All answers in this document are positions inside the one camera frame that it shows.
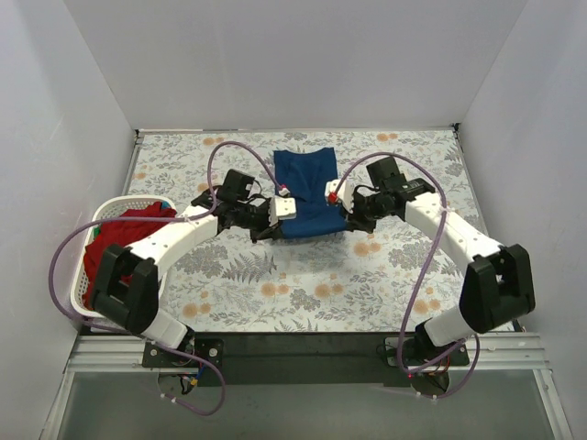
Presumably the dark blue t shirt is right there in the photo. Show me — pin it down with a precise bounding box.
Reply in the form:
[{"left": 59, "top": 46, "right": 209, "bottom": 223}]
[{"left": 273, "top": 148, "right": 346, "bottom": 239}]

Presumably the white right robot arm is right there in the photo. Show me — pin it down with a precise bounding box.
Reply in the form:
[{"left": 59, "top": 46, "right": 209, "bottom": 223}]
[{"left": 325, "top": 152, "right": 536, "bottom": 372}]

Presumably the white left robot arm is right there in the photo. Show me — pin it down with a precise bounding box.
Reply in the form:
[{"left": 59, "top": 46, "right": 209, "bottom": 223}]
[{"left": 89, "top": 170, "right": 280, "bottom": 367}]

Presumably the floral patterned table cloth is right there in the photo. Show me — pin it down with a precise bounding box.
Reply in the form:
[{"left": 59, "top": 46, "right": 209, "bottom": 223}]
[{"left": 127, "top": 129, "right": 483, "bottom": 332}]

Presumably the red t shirt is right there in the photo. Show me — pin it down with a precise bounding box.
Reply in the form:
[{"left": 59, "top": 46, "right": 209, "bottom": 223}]
[{"left": 83, "top": 201, "right": 177, "bottom": 310}]

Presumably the white plastic laundry basket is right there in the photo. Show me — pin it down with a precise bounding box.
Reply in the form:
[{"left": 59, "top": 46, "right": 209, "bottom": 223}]
[{"left": 70, "top": 194, "right": 175, "bottom": 319}]

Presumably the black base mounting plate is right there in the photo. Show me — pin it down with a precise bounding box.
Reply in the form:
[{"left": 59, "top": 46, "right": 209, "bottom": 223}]
[{"left": 140, "top": 333, "right": 471, "bottom": 391}]

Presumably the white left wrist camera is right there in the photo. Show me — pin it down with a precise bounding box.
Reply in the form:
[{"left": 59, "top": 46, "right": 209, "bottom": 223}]
[{"left": 269, "top": 196, "right": 297, "bottom": 226}]

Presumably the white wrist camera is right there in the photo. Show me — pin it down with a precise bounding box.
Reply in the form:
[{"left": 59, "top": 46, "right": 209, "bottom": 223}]
[
  {"left": 325, "top": 180, "right": 354, "bottom": 214},
  {"left": 269, "top": 196, "right": 297, "bottom": 226}
]

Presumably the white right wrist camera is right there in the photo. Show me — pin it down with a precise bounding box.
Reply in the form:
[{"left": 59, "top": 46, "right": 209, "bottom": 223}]
[{"left": 325, "top": 180, "right": 354, "bottom": 214}]

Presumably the aluminium frame rail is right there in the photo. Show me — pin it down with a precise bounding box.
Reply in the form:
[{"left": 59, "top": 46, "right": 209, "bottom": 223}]
[{"left": 66, "top": 332, "right": 551, "bottom": 372}]

